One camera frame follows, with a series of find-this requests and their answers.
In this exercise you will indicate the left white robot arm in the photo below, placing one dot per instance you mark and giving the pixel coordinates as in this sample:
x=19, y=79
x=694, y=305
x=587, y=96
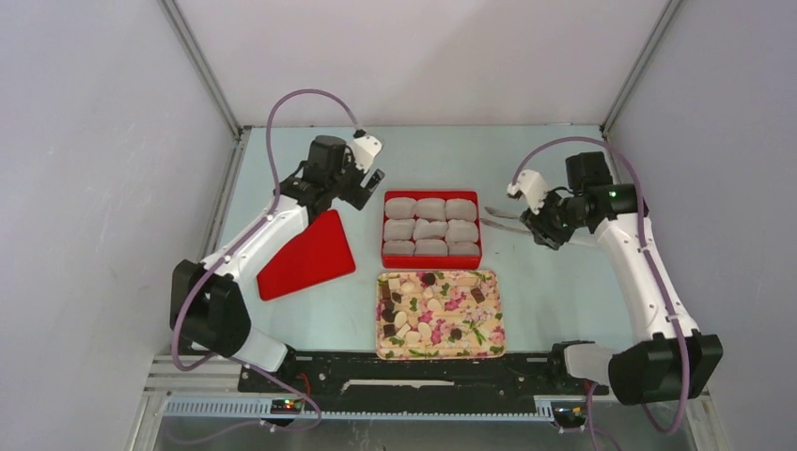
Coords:
x=214, y=300

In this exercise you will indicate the floral serving tray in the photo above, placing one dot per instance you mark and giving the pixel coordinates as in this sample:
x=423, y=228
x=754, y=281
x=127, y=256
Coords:
x=461, y=328

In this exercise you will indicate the red box lid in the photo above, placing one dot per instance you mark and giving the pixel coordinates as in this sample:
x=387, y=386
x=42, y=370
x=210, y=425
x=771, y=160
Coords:
x=320, y=254

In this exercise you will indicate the white paper cup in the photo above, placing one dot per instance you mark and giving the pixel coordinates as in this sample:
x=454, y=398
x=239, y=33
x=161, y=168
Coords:
x=461, y=210

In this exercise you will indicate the silver serving tongs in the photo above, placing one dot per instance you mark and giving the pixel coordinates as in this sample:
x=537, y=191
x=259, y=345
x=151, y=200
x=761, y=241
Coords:
x=515, y=223

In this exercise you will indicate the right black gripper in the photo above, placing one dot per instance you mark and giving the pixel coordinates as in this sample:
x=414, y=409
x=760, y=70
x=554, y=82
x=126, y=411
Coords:
x=538, y=224

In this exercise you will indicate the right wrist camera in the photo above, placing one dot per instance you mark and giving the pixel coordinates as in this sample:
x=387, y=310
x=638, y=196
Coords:
x=531, y=187

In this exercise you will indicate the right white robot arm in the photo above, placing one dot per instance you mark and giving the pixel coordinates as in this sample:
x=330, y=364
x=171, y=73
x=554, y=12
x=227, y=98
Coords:
x=670, y=358

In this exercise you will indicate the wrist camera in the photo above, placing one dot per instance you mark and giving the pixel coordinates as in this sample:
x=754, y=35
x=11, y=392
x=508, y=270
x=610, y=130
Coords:
x=531, y=187
x=365, y=148

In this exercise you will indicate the white oval chocolate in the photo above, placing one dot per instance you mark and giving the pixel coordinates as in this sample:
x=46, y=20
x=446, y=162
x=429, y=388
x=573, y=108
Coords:
x=424, y=330
x=400, y=320

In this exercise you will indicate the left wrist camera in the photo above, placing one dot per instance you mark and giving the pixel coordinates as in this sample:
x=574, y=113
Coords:
x=365, y=148

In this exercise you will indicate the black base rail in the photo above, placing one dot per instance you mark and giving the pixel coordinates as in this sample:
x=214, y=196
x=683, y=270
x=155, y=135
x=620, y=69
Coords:
x=513, y=385

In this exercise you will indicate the striped brown chocolate bar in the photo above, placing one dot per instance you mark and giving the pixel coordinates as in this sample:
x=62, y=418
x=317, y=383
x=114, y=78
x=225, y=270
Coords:
x=478, y=295

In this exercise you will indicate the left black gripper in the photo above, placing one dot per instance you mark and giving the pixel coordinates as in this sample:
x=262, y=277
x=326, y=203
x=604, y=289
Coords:
x=357, y=195

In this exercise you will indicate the red chocolate box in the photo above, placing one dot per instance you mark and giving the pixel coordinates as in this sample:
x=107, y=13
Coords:
x=417, y=235

